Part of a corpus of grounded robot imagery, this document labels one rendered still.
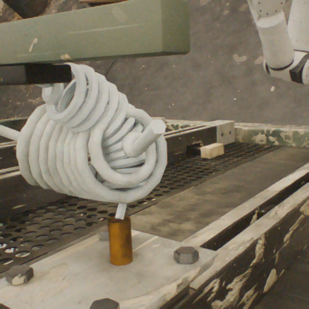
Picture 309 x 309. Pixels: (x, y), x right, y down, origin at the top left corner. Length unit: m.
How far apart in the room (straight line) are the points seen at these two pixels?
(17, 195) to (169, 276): 0.52
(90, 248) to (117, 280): 0.05
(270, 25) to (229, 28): 2.15
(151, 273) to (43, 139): 0.11
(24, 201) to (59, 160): 0.49
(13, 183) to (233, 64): 2.31
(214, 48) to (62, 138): 2.83
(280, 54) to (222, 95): 1.71
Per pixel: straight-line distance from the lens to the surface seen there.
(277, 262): 0.48
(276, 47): 1.05
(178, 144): 1.10
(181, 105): 2.86
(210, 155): 1.11
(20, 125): 2.02
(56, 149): 0.28
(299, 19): 1.14
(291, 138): 1.33
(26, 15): 5.15
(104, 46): 0.17
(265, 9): 0.95
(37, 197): 0.78
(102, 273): 0.28
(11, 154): 1.08
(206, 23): 3.31
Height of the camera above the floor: 1.99
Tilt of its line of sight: 47 degrees down
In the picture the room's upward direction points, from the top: 46 degrees counter-clockwise
